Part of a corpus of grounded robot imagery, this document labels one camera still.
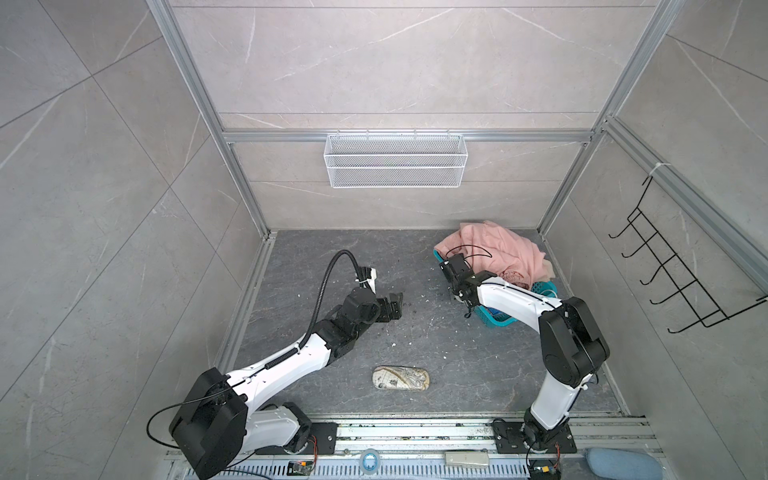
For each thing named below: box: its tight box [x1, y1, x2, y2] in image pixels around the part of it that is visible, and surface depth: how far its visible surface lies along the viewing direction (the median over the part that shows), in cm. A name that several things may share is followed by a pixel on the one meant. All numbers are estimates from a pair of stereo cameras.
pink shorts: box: [434, 220, 556, 289], surface depth 92 cm
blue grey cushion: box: [583, 447, 664, 480], surface depth 70 cm
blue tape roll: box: [359, 448, 381, 475], surface depth 72 cm
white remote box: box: [444, 451, 490, 466], surface depth 69 cm
